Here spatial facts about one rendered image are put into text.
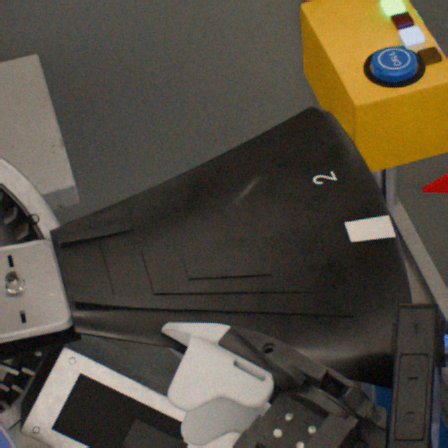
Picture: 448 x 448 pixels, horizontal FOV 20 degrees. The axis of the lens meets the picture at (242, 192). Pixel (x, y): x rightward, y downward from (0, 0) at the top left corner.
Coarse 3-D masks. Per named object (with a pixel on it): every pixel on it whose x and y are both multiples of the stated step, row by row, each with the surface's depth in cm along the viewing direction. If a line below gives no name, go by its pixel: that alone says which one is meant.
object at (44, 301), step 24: (48, 240) 89; (0, 264) 87; (24, 264) 87; (48, 264) 87; (0, 288) 86; (24, 288) 86; (48, 288) 86; (0, 312) 84; (24, 312) 84; (48, 312) 84; (0, 336) 82; (24, 336) 82
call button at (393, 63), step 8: (384, 48) 117; (392, 48) 117; (400, 48) 117; (376, 56) 116; (384, 56) 116; (392, 56) 116; (400, 56) 116; (408, 56) 116; (376, 64) 115; (384, 64) 115; (392, 64) 115; (400, 64) 115; (408, 64) 115; (416, 64) 115; (376, 72) 115; (384, 72) 114; (392, 72) 114; (400, 72) 114; (408, 72) 115; (384, 80) 115; (392, 80) 115; (400, 80) 115
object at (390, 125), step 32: (320, 0) 124; (352, 0) 124; (320, 32) 121; (352, 32) 120; (384, 32) 120; (320, 64) 122; (352, 64) 117; (320, 96) 125; (352, 96) 114; (384, 96) 114; (416, 96) 115; (352, 128) 116; (384, 128) 116; (416, 128) 117; (384, 160) 119
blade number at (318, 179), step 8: (320, 168) 92; (328, 168) 92; (336, 168) 92; (304, 176) 92; (312, 176) 92; (320, 176) 92; (328, 176) 92; (336, 176) 92; (312, 184) 91; (320, 184) 91; (328, 184) 91; (336, 184) 91; (344, 184) 91; (312, 192) 91
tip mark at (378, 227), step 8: (384, 216) 90; (352, 224) 89; (360, 224) 89; (368, 224) 89; (376, 224) 90; (384, 224) 90; (352, 232) 89; (360, 232) 89; (368, 232) 89; (376, 232) 89; (384, 232) 89; (392, 232) 89; (352, 240) 89
